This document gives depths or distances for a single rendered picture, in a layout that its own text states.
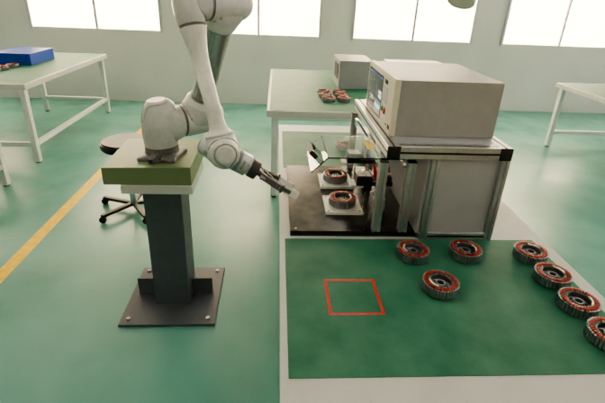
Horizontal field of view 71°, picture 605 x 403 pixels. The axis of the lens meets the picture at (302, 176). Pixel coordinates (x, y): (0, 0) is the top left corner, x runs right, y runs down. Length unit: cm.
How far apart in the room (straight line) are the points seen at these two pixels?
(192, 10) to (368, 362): 127
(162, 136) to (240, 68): 445
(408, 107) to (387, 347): 81
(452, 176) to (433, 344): 62
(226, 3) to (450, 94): 88
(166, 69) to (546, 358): 597
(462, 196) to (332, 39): 493
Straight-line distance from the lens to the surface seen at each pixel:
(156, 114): 199
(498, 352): 128
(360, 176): 168
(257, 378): 209
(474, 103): 163
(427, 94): 156
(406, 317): 129
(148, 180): 203
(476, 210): 169
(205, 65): 163
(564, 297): 151
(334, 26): 633
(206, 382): 209
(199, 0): 167
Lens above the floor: 158
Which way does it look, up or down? 24 degrees down
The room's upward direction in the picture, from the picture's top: 3 degrees clockwise
